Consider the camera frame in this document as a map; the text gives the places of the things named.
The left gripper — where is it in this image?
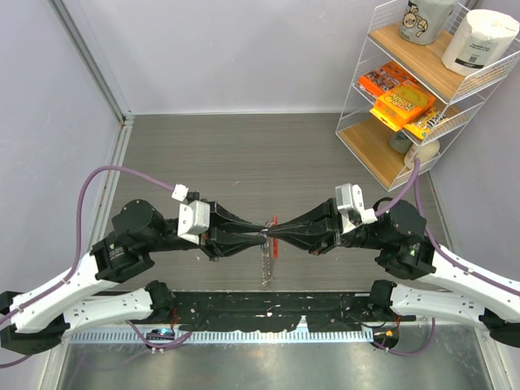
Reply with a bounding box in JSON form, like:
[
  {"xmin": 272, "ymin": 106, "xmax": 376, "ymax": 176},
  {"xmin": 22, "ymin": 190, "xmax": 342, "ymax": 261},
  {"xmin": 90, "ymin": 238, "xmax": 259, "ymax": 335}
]
[{"xmin": 145, "ymin": 201, "xmax": 267, "ymax": 261}]

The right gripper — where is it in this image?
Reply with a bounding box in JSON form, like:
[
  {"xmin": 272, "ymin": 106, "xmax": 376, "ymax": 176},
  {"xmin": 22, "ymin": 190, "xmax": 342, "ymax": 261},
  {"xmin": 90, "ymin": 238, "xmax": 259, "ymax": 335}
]
[{"xmin": 267, "ymin": 196, "xmax": 389, "ymax": 254}]

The red grey carabiner keyring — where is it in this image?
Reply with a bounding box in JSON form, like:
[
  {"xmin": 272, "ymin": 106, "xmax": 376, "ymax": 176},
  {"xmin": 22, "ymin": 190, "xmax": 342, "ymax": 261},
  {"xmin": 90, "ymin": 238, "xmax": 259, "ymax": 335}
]
[{"xmin": 261, "ymin": 215, "xmax": 279, "ymax": 286}]

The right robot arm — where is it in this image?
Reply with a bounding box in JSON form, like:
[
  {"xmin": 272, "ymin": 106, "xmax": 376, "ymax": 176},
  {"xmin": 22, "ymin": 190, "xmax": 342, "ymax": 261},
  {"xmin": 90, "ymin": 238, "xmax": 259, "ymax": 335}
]
[{"xmin": 266, "ymin": 197, "xmax": 519, "ymax": 347}]

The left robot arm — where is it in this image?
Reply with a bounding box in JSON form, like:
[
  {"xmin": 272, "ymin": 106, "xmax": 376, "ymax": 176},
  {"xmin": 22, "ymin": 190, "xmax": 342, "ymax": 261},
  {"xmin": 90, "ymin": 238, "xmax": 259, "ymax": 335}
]
[{"xmin": 1, "ymin": 200, "xmax": 264, "ymax": 356}]

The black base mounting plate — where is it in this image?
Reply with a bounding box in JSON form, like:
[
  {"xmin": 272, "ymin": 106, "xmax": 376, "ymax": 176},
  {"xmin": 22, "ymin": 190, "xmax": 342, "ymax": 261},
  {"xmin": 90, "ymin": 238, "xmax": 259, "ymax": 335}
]
[{"xmin": 162, "ymin": 292, "xmax": 397, "ymax": 333}]

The cream bottle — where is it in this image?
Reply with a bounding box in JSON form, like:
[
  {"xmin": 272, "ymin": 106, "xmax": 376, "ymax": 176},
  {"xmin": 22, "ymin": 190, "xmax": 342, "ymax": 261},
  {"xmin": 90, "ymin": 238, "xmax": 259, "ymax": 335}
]
[{"xmin": 404, "ymin": 140, "xmax": 440, "ymax": 170}]

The yellow candy bag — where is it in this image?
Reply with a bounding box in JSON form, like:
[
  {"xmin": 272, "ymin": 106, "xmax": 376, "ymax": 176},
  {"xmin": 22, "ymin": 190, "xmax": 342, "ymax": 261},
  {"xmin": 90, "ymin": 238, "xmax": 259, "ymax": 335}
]
[{"xmin": 404, "ymin": 107, "xmax": 446, "ymax": 141}]

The orange brown snack box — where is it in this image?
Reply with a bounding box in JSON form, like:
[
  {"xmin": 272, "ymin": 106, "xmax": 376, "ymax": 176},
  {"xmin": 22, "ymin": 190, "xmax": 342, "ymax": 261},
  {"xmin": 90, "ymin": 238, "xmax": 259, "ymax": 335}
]
[{"xmin": 357, "ymin": 61, "xmax": 417, "ymax": 98}]

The grey printed snack bag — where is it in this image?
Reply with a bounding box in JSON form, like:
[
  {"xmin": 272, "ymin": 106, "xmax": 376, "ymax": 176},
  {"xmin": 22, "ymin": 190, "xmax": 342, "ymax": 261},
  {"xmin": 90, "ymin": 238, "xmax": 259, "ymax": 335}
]
[{"xmin": 399, "ymin": 0, "xmax": 457, "ymax": 46}]

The white paper towel roll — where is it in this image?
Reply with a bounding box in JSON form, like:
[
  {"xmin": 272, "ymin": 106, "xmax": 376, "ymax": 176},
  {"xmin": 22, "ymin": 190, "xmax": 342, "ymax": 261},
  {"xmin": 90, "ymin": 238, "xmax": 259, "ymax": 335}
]
[{"xmin": 441, "ymin": 9, "xmax": 519, "ymax": 76}]

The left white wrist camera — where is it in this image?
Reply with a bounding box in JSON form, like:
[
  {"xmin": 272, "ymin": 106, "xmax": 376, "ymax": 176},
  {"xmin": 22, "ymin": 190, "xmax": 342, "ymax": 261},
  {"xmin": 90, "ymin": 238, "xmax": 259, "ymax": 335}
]
[{"xmin": 171, "ymin": 184, "xmax": 210, "ymax": 245}]

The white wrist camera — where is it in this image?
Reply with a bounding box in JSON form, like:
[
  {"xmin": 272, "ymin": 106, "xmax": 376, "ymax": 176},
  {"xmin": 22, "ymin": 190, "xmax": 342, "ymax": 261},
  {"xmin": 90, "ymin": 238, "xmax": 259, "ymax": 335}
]
[
  {"xmin": 335, "ymin": 184, "xmax": 377, "ymax": 234},
  {"xmin": 171, "ymin": 184, "xmax": 210, "ymax": 245}
]

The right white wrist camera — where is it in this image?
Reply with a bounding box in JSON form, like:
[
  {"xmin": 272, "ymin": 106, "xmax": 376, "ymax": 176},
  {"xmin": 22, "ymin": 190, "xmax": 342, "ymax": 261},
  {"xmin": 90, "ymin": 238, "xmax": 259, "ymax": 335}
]
[{"xmin": 335, "ymin": 184, "xmax": 377, "ymax": 234}]

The white slotted cable duct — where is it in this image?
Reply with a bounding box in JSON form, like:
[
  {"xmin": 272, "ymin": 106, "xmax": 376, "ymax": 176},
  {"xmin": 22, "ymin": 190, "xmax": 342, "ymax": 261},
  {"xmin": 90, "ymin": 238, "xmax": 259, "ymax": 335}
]
[{"xmin": 70, "ymin": 324, "xmax": 374, "ymax": 345}]

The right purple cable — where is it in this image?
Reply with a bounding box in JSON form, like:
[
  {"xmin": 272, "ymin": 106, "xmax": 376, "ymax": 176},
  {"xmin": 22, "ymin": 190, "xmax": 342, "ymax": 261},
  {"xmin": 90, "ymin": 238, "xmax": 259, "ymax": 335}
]
[{"xmin": 373, "ymin": 157, "xmax": 520, "ymax": 357}]

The purple cable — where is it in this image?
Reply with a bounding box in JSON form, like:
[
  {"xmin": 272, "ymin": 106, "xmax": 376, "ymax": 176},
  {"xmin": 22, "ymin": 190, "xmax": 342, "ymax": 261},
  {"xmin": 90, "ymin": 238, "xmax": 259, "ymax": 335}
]
[
  {"xmin": 373, "ymin": 157, "xmax": 520, "ymax": 357},
  {"xmin": 0, "ymin": 166, "xmax": 176, "ymax": 369}
]

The white wire shelf rack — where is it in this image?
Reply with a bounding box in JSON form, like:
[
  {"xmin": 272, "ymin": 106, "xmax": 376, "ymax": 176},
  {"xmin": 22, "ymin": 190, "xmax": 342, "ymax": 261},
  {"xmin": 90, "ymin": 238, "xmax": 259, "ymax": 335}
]
[{"xmin": 336, "ymin": 1, "xmax": 519, "ymax": 191}]

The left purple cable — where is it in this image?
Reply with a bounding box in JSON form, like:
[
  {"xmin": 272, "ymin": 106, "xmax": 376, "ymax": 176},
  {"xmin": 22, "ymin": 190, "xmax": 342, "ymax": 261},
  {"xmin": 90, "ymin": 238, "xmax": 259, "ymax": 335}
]
[{"xmin": 0, "ymin": 166, "xmax": 176, "ymax": 369}]

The aluminium corner frame post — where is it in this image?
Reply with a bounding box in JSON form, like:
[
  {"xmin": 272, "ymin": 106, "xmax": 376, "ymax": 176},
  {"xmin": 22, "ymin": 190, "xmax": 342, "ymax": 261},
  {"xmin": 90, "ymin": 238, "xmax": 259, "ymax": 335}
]
[{"xmin": 48, "ymin": 0, "xmax": 135, "ymax": 125}]

